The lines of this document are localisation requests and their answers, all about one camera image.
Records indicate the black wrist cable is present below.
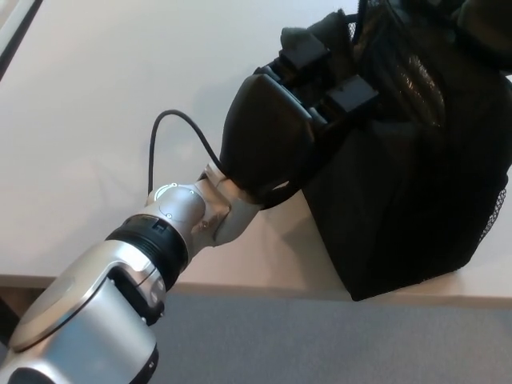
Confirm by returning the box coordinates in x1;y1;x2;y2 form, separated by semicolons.
146;110;225;193

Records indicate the white desk edge rail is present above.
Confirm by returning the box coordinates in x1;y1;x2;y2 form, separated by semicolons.
0;0;34;63

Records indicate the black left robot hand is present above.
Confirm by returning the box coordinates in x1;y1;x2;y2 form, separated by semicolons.
218;26;380;211

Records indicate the black table frame leg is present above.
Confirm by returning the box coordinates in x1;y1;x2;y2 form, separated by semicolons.
0;286;25;349

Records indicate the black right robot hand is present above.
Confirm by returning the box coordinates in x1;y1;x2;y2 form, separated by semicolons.
455;0;512;73

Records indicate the black fabric lunch bag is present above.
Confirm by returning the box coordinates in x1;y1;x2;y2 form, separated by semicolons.
303;0;512;303

